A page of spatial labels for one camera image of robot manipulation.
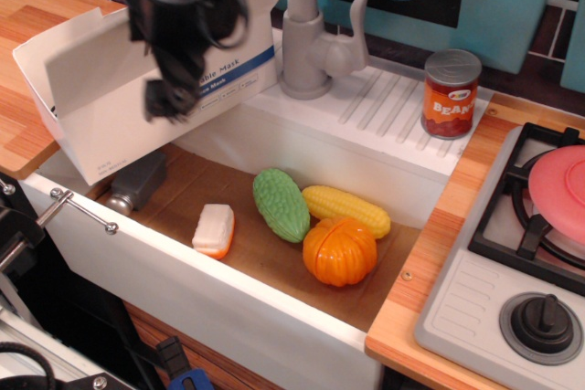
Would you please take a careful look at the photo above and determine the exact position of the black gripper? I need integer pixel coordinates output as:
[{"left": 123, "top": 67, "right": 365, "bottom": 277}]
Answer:
[{"left": 126, "top": 0, "right": 249, "bottom": 123}]

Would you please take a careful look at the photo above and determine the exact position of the white face mask box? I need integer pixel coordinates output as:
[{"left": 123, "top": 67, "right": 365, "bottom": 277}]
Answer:
[{"left": 13, "top": 0, "right": 278, "bottom": 184}]

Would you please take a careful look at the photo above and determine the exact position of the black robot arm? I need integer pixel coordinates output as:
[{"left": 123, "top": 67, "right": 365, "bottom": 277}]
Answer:
[{"left": 125, "top": 0, "right": 250, "bottom": 122}]

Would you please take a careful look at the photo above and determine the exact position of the grey metal shaker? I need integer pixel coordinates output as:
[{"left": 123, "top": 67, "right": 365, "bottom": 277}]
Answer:
[{"left": 106, "top": 151, "right": 166, "bottom": 216}]

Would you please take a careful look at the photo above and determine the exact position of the white orange toy sushi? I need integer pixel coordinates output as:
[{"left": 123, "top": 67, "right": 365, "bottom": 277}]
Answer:
[{"left": 192, "top": 204, "right": 235, "bottom": 259}]

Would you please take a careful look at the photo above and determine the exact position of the silver towel bar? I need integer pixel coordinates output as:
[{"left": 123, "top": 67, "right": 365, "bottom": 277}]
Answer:
[{"left": 36, "top": 188, "right": 119, "bottom": 236}]

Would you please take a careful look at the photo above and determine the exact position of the grey toy faucet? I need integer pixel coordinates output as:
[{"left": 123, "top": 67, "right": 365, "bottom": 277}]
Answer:
[{"left": 280, "top": 0, "right": 369, "bottom": 100}]

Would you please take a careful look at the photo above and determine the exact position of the green toy bitter gourd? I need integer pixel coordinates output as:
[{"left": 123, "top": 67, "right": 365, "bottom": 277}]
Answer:
[{"left": 252, "top": 168, "right": 311, "bottom": 243}]

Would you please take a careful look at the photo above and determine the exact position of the white toy sink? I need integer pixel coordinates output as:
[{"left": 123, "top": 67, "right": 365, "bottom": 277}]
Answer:
[{"left": 22, "top": 58, "right": 467, "bottom": 389}]

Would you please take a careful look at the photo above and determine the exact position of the yellow toy corn cob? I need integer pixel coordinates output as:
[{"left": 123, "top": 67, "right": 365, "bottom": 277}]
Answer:
[{"left": 302, "top": 185, "right": 392, "bottom": 239}]

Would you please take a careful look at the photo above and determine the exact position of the orange toy pumpkin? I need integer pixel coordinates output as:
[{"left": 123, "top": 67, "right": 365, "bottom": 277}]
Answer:
[{"left": 303, "top": 216, "right": 378, "bottom": 287}]

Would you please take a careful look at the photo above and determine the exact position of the orange beans can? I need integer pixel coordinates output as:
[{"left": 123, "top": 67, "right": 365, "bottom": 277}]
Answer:
[{"left": 420, "top": 48, "right": 482, "bottom": 140}]

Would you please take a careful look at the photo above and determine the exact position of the pink pot lid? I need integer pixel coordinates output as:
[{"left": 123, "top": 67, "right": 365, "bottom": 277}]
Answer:
[{"left": 528, "top": 145, "right": 584, "bottom": 244}]

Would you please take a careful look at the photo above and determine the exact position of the black stove grate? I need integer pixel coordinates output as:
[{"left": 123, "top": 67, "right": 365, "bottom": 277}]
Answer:
[{"left": 468, "top": 123, "right": 584, "bottom": 295}]

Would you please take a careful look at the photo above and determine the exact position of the grey toy stove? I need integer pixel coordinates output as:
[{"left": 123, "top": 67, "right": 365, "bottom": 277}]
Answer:
[{"left": 415, "top": 143, "right": 584, "bottom": 389}]

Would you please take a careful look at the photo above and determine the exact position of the black stove knob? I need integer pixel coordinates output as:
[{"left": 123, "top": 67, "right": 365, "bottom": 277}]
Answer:
[{"left": 499, "top": 292, "right": 584, "bottom": 366}]

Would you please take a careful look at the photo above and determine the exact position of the blue black clamp handle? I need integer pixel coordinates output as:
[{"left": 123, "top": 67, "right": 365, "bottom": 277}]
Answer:
[{"left": 155, "top": 336, "right": 214, "bottom": 390}]

